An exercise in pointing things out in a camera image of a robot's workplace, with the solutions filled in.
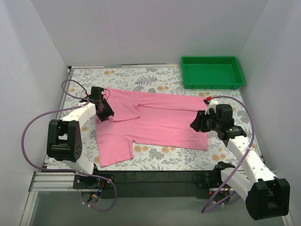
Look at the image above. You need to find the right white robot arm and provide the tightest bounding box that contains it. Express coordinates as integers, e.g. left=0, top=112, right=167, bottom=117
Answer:
left=190, top=100, right=290, bottom=220

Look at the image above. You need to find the floral patterned table mat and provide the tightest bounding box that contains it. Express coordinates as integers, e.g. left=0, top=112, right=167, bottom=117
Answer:
left=46, top=66, right=263, bottom=172

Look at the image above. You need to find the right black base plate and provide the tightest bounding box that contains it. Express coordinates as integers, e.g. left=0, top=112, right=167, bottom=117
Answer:
left=192, top=173, right=222, bottom=188

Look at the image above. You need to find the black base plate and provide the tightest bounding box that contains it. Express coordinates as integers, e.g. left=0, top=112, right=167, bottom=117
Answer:
left=72, top=174, right=114, bottom=189
left=192, top=173, right=222, bottom=188

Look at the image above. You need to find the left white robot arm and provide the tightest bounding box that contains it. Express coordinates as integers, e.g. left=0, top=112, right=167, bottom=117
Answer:
left=47, top=87, right=114, bottom=188

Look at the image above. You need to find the green plastic bin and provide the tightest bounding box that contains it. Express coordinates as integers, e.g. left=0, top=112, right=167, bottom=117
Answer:
left=181, top=56, right=245, bottom=89

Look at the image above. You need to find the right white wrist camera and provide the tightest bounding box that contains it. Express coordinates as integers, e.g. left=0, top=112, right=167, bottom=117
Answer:
left=204, top=97, right=219, bottom=115

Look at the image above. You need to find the aluminium frame rail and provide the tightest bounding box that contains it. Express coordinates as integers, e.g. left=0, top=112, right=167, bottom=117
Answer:
left=18, top=170, right=294, bottom=226

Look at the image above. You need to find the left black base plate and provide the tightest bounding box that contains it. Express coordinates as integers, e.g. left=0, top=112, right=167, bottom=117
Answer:
left=72, top=174, right=114, bottom=189

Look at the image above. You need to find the pink t shirt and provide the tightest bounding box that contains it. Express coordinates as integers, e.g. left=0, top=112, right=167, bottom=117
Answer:
left=95, top=89, right=208, bottom=167

